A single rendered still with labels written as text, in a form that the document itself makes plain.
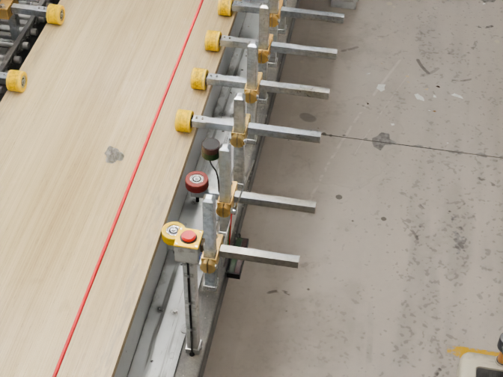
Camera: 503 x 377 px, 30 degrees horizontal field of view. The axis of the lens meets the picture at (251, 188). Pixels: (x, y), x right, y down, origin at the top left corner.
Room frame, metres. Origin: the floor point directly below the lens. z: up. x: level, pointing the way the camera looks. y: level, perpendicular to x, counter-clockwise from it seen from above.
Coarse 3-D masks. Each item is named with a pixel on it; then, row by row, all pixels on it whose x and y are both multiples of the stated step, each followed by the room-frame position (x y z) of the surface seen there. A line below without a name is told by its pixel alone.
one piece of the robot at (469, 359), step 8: (472, 352) 1.69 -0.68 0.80; (464, 360) 1.66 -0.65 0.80; (472, 360) 1.66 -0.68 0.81; (480, 360) 1.66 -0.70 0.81; (488, 360) 1.66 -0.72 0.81; (496, 360) 1.65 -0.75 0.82; (464, 368) 1.63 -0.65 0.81; (472, 368) 1.63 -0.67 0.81; (480, 368) 1.63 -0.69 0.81; (488, 368) 1.63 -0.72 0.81; (496, 368) 1.63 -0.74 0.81; (464, 376) 1.60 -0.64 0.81; (472, 376) 1.60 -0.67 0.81; (480, 376) 1.60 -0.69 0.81; (488, 376) 1.60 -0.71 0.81; (496, 376) 1.60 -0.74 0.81
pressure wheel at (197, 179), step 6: (192, 174) 2.34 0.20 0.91; (198, 174) 2.34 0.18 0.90; (204, 174) 2.34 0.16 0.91; (186, 180) 2.30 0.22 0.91; (192, 180) 2.31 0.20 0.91; (198, 180) 2.31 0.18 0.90; (204, 180) 2.31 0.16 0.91; (186, 186) 2.29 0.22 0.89; (192, 186) 2.28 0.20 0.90; (198, 186) 2.28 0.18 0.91; (204, 186) 2.29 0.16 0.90; (192, 192) 2.28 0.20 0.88; (198, 192) 2.28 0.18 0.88; (198, 198) 2.31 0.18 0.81
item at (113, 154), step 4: (108, 148) 2.46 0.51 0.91; (112, 148) 2.45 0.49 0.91; (116, 148) 2.46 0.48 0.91; (108, 152) 2.43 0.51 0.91; (112, 152) 2.43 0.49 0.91; (116, 152) 2.44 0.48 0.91; (120, 152) 2.44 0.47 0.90; (108, 156) 2.41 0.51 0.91; (112, 156) 2.41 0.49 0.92; (116, 156) 2.42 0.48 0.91; (120, 156) 2.41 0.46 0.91; (108, 160) 2.40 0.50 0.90; (112, 160) 2.40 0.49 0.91; (116, 160) 2.40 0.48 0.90; (120, 160) 2.40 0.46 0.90
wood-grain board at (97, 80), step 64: (64, 0) 3.40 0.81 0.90; (128, 0) 3.41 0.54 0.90; (192, 0) 3.42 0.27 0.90; (64, 64) 2.95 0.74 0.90; (128, 64) 2.96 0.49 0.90; (192, 64) 2.97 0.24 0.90; (0, 128) 2.56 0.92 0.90; (64, 128) 2.57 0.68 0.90; (128, 128) 2.58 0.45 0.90; (192, 128) 2.59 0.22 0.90; (0, 192) 2.23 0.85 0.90; (64, 192) 2.24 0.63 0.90; (0, 256) 1.95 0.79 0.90; (64, 256) 1.96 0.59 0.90; (128, 256) 1.96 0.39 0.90; (0, 320) 1.70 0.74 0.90; (64, 320) 1.70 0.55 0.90; (128, 320) 1.71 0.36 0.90
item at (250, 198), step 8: (208, 192) 2.30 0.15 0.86; (216, 192) 2.30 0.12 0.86; (248, 192) 2.30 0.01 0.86; (240, 200) 2.28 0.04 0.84; (248, 200) 2.27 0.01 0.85; (256, 200) 2.27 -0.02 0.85; (264, 200) 2.26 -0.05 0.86; (272, 200) 2.26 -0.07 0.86; (280, 200) 2.26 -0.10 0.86; (288, 200) 2.26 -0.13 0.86; (296, 200) 2.26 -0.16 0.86; (304, 200) 2.27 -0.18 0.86; (280, 208) 2.25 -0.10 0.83; (288, 208) 2.25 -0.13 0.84; (296, 208) 2.24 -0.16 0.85; (304, 208) 2.24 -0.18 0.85; (312, 208) 2.24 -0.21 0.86
